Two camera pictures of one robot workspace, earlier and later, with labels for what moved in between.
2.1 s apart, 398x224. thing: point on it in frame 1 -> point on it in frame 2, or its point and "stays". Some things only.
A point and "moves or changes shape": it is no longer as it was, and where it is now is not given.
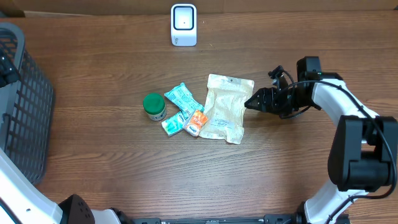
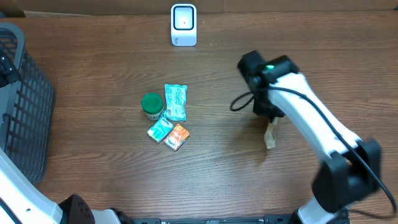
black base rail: x=270 y=219 stays
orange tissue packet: x=193 y=124 -> x=176 y=137
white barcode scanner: x=183 y=23 stays
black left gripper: x=12 y=74 stays
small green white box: x=174 y=124 -> x=160 y=130
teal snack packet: x=183 y=98 moves or changes shape
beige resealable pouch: x=226 y=106 -> x=270 y=134
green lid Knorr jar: x=154 y=105 stays
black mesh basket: x=27 y=110 stays
